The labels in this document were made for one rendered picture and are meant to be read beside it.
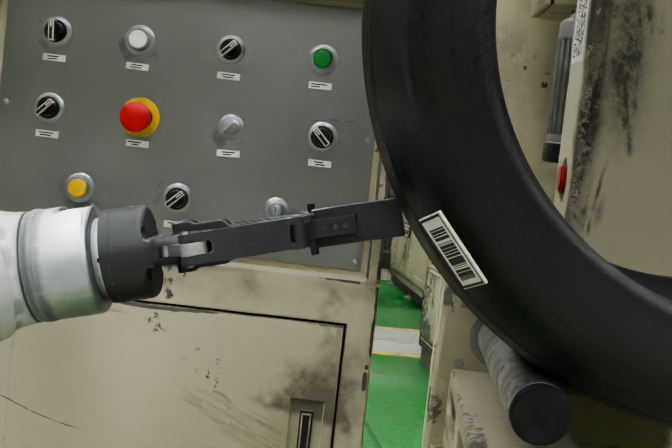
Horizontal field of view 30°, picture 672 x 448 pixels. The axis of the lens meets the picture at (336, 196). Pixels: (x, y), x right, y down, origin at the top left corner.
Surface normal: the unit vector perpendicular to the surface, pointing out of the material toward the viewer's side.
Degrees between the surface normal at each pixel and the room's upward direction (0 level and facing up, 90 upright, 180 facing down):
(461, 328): 90
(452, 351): 90
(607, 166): 90
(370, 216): 89
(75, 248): 76
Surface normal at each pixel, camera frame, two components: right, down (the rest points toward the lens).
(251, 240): 0.18, 0.00
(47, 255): -0.07, -0.13
